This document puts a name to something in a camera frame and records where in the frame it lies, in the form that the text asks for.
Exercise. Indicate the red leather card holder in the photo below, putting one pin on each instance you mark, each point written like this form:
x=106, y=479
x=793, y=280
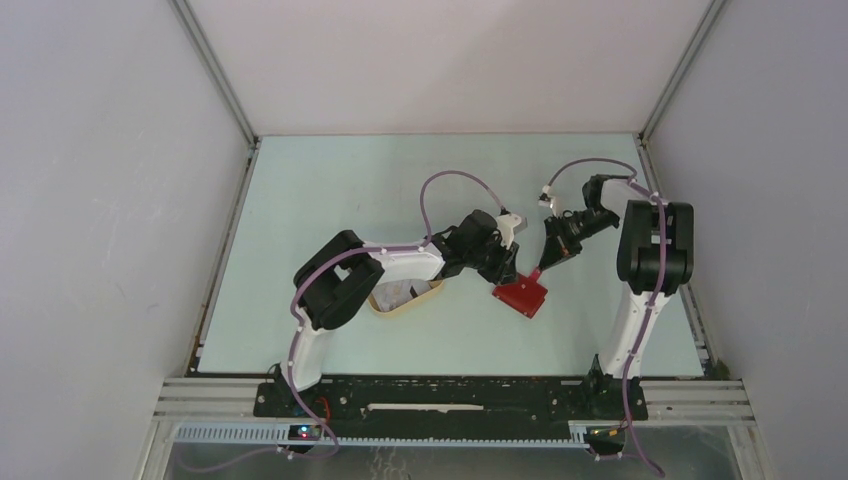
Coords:
x=525, y=296

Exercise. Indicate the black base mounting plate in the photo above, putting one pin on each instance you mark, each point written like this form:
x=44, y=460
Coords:
x=485, y=408

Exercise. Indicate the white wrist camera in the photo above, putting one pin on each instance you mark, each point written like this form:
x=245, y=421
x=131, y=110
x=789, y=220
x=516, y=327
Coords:
x=548, y=200
x=509, y=225

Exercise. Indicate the aluminium frame rail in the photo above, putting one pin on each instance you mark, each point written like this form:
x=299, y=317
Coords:
x=221, y=410

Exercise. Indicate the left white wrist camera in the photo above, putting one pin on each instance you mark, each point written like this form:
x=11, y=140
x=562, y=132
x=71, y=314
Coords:
x=509, y=225

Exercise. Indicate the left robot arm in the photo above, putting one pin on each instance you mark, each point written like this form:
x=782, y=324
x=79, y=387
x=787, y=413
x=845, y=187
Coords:
x=339, y=279

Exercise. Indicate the beige oval plastic tray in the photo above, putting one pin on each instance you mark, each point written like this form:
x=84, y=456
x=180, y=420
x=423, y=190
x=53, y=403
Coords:
x=435, y=286

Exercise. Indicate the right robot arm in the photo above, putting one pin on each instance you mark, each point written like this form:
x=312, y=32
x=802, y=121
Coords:
x=655, y=257

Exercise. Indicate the silver card behind gold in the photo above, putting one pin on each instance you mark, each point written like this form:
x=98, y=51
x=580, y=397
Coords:
x=392, y=295

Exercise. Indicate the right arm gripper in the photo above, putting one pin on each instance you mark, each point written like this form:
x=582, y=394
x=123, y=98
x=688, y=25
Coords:
x=557, y=246

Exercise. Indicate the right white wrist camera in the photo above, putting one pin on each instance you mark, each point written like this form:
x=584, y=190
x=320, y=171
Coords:
x=548, y=200

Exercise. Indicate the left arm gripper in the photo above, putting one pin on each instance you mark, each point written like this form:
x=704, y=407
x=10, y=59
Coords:
x=505, y=268

